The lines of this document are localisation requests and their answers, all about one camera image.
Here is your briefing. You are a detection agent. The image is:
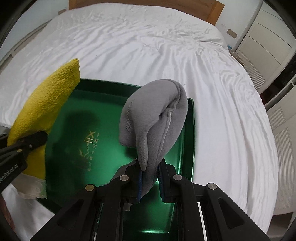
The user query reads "grey fleece cloth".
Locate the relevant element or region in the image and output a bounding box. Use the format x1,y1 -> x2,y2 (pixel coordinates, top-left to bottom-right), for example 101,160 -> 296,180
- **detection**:
119,79 -> 188,195

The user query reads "green tray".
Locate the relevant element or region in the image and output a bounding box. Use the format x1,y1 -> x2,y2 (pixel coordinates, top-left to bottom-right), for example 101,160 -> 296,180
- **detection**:
38,79 -> 195,235

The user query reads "yellow knitted cloth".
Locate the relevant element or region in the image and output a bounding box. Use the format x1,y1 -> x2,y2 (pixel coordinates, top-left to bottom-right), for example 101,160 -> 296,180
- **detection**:
6,58 -> 81,181

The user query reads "white wardrobe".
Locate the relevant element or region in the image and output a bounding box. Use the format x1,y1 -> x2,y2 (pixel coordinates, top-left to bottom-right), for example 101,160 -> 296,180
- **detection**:
235,2 -> 295,215

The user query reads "white plastic wrapper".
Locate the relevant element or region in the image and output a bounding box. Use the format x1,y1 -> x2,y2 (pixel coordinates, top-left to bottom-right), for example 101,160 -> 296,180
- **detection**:
11,173 -> 47,199

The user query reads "white bed sheet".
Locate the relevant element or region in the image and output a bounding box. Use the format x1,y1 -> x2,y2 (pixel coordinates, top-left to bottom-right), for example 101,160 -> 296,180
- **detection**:
1,4 -> 278,232

